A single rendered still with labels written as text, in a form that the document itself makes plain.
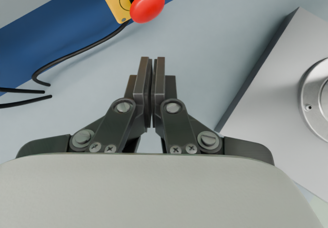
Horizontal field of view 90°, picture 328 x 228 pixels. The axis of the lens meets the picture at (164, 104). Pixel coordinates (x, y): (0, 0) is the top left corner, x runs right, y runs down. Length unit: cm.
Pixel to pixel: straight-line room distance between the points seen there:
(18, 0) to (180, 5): 30
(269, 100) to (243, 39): 15
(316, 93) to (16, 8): 51
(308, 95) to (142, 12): 36
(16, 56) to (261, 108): 48
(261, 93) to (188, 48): 19
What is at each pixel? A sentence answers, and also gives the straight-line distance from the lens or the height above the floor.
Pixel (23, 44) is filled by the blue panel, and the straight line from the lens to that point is 38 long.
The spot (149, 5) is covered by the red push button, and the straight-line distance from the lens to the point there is 19.
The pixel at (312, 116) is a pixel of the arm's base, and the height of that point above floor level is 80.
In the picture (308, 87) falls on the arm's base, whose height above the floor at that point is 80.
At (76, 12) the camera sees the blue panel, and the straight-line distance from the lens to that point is 34.
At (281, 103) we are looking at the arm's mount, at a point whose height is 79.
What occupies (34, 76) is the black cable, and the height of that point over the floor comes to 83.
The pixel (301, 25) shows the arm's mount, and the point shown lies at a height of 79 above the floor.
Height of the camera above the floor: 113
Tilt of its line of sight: 90 degrees down
